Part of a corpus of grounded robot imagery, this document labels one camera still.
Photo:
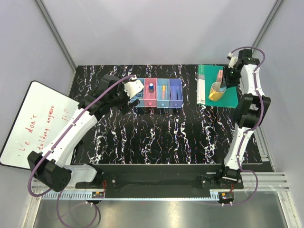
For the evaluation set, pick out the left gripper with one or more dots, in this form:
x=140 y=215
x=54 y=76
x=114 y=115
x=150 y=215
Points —
x=125 y=107

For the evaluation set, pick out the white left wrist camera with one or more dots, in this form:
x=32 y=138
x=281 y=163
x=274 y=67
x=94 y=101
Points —
x=132 y=88

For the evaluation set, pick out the pink cube box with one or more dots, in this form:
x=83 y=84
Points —
x=220 y=76

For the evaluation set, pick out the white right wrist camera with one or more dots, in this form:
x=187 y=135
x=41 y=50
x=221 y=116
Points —
x=232 y=60

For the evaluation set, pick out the light blue drawer box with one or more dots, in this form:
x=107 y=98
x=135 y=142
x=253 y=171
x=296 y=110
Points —
x=160 y=103

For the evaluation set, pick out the yellow mug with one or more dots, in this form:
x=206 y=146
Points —
x=214 y=94

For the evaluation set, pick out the aluminium cable duct rail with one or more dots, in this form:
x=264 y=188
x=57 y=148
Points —
x=132 y=195

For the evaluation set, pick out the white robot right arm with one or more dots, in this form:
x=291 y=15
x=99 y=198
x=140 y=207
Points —
x=248 y=114

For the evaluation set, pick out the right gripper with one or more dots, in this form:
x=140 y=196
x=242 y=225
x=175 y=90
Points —
x=230 y=83

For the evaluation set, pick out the dark blue pen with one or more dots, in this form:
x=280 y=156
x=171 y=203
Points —
x=177 y=93

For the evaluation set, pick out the blue round jar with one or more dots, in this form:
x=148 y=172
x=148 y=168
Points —
x=140 y=94

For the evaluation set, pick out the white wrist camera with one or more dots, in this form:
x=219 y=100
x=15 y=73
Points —
x=232 y=60
x=132 y=88

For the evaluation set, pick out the small blue cap bottle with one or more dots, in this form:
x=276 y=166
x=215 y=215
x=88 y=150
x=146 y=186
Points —
x=151 y=87

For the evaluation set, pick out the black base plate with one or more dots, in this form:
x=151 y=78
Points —
x=191 y=178

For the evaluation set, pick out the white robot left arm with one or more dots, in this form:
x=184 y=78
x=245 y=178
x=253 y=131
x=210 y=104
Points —
x=49 y=166

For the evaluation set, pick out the whiteboard with red writing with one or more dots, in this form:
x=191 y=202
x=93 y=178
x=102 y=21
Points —
x=43 y=113

